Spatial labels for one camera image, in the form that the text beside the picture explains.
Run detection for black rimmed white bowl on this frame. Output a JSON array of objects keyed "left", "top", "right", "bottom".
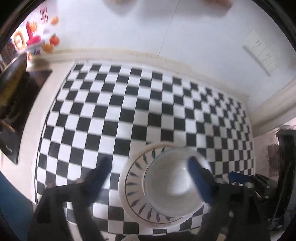
[{"left": 142, "top": 147, "right": 212, "bottom": 218}]

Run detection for blue leaf pattern plate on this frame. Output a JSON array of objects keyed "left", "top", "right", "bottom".
[{"left": 118, "top": 141, "right": 212, "bottom": 229}]

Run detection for black stove top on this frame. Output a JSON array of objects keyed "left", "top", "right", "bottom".
[{"left": 1, "top": 69, "right": 52, "bottom": 164}]

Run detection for black white checkered mat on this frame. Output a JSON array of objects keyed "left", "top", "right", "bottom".
[{"left": 34, "top": 63, "right": 254, "bottom": 236}]

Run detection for brown frying pan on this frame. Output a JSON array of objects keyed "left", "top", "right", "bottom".
[{"left": 1, "top": 52, "right": 27, "bottom": 109}]

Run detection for colourful fridge magnets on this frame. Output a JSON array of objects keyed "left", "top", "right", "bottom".
[{"left": 8, "top": 15, "right": 60, "bottom": 61}]

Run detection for white wall socket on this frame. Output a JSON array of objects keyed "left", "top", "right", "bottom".
[{"left": 243, "top": 32, "right": 278, "bottom": 76}]

